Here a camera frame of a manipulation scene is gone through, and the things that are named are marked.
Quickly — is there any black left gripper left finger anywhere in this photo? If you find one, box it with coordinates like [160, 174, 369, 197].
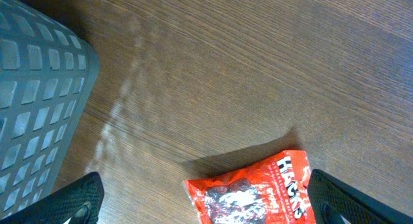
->
[1, 172, 105, 224]

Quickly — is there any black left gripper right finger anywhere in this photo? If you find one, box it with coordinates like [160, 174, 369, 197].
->
[307, 169, 412, 224]

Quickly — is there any red Hacks candy bag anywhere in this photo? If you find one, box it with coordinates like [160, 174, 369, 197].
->
[185, 150, 316, 224]

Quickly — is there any grey plastic lattice basket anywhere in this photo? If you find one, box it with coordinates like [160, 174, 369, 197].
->
[1, 0, 99, 218]

